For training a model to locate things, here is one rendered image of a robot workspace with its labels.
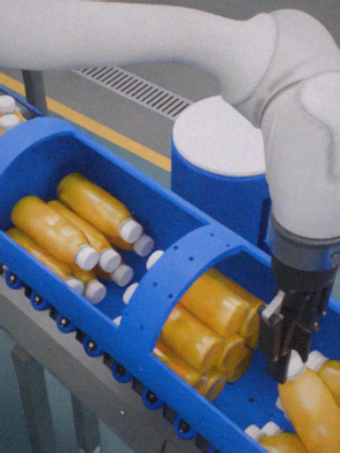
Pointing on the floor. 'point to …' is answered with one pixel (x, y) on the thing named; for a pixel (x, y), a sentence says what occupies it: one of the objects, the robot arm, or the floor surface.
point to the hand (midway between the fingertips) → (289, 351)
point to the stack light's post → (35, 90)
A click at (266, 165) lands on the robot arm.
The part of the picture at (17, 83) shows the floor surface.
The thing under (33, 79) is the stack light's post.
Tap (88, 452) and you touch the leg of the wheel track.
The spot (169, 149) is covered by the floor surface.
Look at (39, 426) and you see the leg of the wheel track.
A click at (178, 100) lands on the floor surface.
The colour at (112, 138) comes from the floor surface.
